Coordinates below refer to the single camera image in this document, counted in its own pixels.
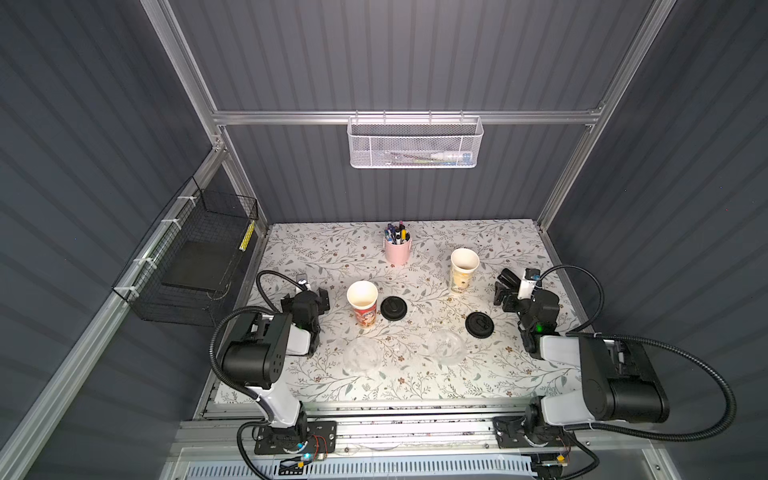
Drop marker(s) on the beige patterned paper cup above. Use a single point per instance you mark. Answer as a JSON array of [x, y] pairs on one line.
[[464, 262]]

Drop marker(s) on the black cup lid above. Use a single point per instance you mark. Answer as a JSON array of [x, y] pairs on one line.
[[479, 325], [393, 308]]

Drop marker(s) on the marker in white basket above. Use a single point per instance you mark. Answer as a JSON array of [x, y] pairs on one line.
[[452, 157]]

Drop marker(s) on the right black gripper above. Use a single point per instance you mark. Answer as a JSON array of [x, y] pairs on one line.
[[509, 294]]

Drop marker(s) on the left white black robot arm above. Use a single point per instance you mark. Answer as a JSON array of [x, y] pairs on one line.
[[249, 347]]

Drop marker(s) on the red patterned paper cup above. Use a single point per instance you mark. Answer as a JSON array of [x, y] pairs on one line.
[[363, 298]]

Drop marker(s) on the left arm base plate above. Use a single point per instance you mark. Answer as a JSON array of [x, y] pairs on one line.
[[314, 437]]

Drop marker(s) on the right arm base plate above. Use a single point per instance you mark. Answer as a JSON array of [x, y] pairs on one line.
[[519, 431]]

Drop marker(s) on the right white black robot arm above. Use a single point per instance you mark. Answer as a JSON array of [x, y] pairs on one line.
[[620, 391]]

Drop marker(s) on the black wire basket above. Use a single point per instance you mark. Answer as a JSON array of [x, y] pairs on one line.
[[191, 268]]

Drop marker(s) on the pink pen holder cup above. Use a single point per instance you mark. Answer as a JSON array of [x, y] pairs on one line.
[[397, 254]]

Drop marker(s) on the clear leak-proof film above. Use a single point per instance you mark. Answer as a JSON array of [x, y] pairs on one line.
[[446, 347], [362, 355]]

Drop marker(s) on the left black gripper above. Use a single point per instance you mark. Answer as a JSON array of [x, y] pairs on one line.
[[321, 300]]

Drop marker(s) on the white wire mesh basket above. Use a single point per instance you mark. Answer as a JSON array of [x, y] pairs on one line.
[[407, 141]]

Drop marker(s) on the floral table mat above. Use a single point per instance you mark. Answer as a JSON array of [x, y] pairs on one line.
[[335, 255]]

